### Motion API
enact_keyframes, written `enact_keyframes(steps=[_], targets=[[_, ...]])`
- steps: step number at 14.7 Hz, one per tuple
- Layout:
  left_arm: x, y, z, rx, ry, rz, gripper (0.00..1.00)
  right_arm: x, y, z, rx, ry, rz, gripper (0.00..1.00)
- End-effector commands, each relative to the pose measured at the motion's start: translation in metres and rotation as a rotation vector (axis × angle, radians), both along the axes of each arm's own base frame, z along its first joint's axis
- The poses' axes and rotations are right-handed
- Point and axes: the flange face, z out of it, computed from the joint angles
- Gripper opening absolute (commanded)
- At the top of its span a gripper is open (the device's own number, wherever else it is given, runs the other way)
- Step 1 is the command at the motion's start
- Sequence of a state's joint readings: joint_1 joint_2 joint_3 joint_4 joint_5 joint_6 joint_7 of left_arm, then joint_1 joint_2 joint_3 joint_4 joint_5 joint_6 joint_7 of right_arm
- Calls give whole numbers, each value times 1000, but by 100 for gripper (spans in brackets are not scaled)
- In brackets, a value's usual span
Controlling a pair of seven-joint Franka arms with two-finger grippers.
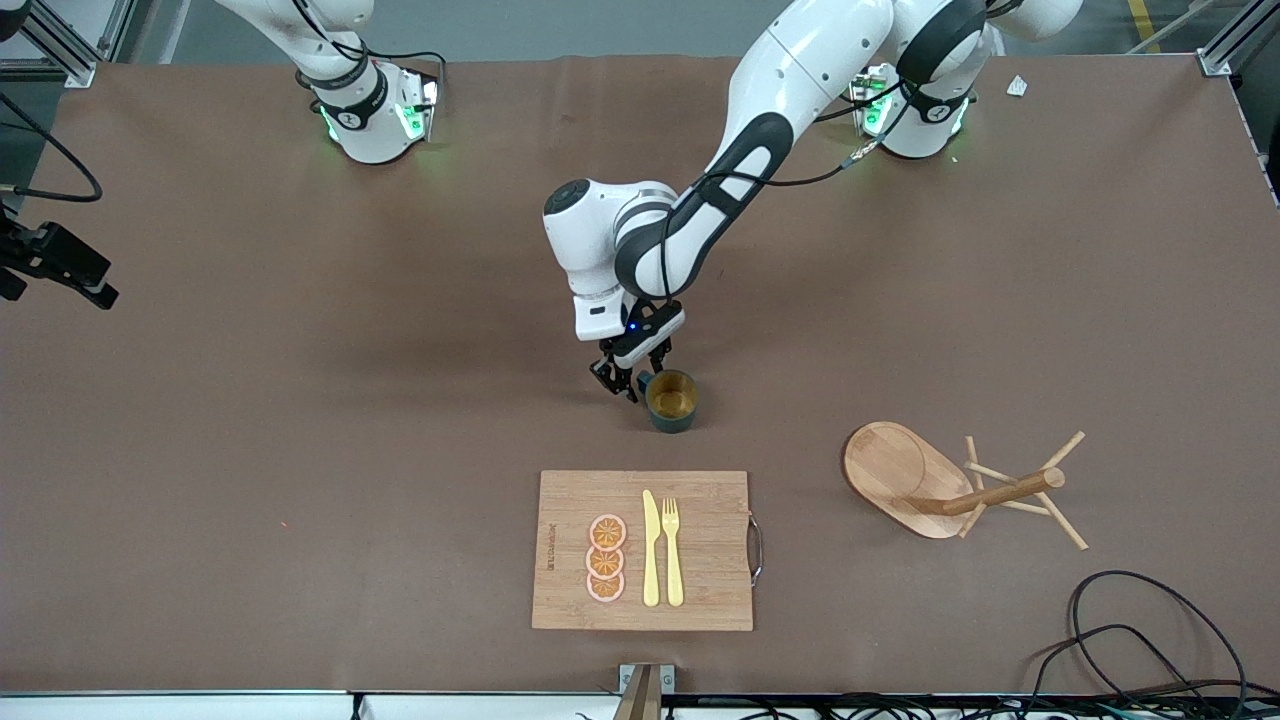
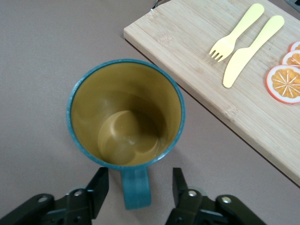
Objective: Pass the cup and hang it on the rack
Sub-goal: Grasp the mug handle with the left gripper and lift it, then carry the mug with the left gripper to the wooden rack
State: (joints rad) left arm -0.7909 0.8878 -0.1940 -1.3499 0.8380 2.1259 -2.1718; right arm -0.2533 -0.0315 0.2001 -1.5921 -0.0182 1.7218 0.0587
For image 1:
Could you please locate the bamboo cutting board, metal handle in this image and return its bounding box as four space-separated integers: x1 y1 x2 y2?
531 470 764 632

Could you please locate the aluminium frame profile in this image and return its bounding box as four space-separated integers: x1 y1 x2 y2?
1197 0 1280 78
0 0 136 89

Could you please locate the teal cup with handle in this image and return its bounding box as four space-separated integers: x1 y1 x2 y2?
637 369 700 434

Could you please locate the black looped table cable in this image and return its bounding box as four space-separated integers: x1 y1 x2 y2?
1028 624 1216 706
1068 570 1251 706

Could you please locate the black cable along table edge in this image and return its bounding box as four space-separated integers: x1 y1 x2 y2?
680 693 1280 720

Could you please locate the yellow plastic knife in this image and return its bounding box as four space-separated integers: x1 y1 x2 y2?
642 489 662 608

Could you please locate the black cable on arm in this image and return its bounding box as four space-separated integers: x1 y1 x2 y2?
0 93 104 204
690 88 916 193

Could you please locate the yellow plastic fork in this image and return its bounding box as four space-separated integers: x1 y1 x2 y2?
661 497 685 608

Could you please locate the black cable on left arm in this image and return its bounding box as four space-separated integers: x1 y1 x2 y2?
690 88 916 193

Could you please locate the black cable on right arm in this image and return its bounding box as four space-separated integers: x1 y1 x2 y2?
0 93 104 204

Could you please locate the wooden cup rack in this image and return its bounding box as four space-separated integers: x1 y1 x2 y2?
843 421 1089 551

